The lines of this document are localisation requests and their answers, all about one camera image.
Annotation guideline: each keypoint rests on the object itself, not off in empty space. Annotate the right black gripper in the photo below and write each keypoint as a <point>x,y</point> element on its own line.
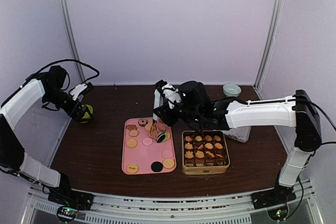
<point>165,117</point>

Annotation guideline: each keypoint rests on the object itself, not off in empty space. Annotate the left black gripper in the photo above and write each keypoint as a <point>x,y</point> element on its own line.
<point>80,111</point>

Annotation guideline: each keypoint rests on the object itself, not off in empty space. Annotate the metal serving tongs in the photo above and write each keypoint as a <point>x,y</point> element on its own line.
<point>157,126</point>

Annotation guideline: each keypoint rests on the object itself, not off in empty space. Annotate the green sandwich cookie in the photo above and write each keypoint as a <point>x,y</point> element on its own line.
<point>164,139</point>

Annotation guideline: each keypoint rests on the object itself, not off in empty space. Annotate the leaf cookie second row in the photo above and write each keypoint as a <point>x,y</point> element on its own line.
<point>188,146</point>

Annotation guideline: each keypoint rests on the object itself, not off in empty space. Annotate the star butter cookie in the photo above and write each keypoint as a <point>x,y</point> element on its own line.
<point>209,154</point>

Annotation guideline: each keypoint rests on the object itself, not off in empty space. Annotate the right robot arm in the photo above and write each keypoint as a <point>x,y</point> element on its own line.
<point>190,103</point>

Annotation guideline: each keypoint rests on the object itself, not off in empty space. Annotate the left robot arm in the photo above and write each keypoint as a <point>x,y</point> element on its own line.
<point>24,130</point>

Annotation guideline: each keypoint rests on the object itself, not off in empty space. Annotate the green plastic bowl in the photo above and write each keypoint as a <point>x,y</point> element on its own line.
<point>87,114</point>

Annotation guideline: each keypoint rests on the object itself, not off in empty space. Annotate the black sandwich cookie upper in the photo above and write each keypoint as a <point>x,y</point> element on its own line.
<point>160,137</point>

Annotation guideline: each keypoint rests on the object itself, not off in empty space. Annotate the black sandwich cookie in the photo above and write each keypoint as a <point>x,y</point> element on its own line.
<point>160,137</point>
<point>156,166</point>

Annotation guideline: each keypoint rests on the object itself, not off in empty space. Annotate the chocolate sprinkle donut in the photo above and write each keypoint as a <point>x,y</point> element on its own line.
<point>142,122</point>

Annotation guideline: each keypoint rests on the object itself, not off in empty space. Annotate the pink sandwich cookie upper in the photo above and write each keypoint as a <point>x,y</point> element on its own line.
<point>147,141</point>

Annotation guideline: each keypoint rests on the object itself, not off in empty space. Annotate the pink sandwich cookie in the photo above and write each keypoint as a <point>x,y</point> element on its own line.
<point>167,154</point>
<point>147,141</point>

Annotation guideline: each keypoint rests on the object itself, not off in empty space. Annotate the pink plastic tray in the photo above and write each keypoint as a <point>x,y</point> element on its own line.
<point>142,155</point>

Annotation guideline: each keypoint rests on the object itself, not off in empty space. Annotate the pink sandwich cookie lower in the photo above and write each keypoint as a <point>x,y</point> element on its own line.
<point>167,154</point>

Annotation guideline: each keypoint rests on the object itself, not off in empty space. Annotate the beige round biscuit left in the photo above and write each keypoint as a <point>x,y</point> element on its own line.
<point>131,143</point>

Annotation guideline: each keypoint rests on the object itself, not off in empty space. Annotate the beige round biscuit corner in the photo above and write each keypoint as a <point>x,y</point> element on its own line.
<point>169,163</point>

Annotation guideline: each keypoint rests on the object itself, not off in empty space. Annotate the gold cookie tin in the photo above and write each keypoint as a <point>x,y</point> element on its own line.
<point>204,153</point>

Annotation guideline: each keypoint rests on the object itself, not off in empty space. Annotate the black sandwich cookie lower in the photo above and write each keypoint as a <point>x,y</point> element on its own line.
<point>156,166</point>

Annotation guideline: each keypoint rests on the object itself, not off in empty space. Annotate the biscuit with pink stick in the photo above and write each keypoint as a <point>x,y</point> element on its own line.
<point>132,168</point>

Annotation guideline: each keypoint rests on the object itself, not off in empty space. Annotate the pale ceramic bowl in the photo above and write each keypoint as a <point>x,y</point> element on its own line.
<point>231,90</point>

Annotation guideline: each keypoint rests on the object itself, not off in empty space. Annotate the silver tin lid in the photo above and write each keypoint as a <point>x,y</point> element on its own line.
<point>240,134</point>

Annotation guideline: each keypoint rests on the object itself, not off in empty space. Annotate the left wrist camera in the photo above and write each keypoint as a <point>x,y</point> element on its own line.
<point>81,89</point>

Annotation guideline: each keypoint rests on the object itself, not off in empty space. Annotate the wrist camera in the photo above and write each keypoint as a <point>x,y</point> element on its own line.
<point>165,91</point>
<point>81,89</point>

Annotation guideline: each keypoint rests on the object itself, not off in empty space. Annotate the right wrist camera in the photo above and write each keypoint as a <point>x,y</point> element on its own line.
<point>165,91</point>

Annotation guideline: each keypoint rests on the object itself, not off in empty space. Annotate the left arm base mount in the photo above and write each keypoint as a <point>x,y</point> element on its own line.
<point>70,206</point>

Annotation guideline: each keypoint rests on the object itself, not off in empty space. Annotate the left aluminium frame post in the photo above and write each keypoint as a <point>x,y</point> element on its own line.
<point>69,30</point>

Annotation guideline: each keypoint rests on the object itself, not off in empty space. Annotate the aluminium frame post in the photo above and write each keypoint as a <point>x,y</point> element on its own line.
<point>269,45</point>
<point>69,30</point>

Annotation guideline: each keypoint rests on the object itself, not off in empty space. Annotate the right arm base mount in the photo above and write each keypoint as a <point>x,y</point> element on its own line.
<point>274,201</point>

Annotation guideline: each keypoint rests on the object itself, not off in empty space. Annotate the right aluminium frame post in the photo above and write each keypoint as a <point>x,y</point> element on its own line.
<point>269,45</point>

